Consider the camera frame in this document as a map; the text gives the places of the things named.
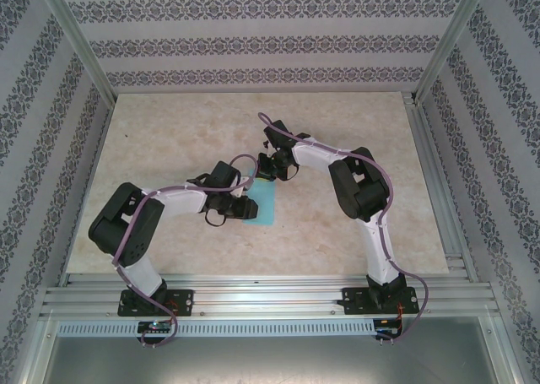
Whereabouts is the light blue paper sheet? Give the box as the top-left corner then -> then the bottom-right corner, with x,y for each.
242,168 -> 278,228

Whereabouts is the grey metal sheet panel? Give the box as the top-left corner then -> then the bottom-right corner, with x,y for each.
37,316 -> 507,384

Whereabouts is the small circuit board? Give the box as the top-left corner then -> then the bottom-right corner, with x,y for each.
375,319 -> 404,334
138,320 -> 172,334

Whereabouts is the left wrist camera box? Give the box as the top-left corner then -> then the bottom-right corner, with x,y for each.
235,176 -> 255,199

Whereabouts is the thin black wire loop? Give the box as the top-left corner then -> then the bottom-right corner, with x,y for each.
276,164 -> 301,183
204,208 -> 231,228

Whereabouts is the long aluminium mounting rail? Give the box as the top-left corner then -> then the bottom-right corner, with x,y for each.
40,273 -> 503,320

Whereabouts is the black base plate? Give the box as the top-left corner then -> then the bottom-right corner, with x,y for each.
341,286 -> 421,316
117,289 -> 195,317

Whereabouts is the slotted grey cable duct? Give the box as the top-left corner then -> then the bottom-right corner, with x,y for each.
57,320 -> 379,338

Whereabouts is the aluminium side rail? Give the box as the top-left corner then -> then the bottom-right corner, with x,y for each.
57,92 -> 116,284
402,90 -> 480,284

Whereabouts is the purple cable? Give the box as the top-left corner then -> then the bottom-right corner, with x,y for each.
256,112 -> 431,343
112,154 -> 257,349

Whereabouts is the aluminium frame post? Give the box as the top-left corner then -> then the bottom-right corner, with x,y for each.
413,0 -> 493,105
35,0 -> 117,102

